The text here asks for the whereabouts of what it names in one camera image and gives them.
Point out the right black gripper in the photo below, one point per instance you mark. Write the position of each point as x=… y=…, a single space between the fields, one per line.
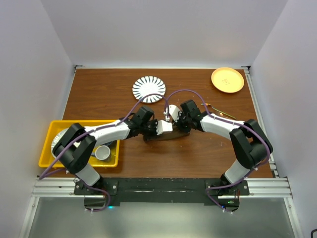
x=181 y=115

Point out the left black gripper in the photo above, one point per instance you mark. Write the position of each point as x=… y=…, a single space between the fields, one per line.
x=154 y=123

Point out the brown cloth napkin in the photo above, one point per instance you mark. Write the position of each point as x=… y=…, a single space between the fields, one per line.
x=166 y=136

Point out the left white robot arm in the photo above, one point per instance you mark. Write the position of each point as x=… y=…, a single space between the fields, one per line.
x=73 y=146

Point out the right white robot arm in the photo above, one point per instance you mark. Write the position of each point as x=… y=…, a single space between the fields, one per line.
x=250 y=144

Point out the iridescent fork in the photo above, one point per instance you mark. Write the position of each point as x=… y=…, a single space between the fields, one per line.
x=215 y=110

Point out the copper spoon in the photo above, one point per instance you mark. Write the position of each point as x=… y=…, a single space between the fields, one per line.
x=226 y=116

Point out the white blue striped plate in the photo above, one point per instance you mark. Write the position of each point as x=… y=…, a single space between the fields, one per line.
x=150 y=88

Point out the white grey mug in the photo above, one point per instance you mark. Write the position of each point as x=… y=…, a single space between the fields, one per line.
x=102 y=153

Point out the orange plate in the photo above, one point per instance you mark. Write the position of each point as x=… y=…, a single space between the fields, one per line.
x=227 y=80

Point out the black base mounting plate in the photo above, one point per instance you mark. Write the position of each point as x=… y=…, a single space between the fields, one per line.
x=207 y=199

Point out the white paper plate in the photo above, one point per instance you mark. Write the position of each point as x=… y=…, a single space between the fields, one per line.
x=56 y=140

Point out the yellow plastic bin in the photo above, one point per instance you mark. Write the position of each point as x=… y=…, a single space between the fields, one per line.
x=56 y=126

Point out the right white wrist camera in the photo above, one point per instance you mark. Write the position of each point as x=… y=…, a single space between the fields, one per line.
x=171 y=113

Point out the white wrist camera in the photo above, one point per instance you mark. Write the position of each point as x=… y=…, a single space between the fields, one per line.
x=163 y=127
x=171 y=113

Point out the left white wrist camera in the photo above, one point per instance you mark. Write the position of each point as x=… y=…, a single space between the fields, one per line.
x=163 y=127

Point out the aluminium frame rail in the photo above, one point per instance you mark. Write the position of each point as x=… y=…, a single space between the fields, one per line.
x=251 y=187

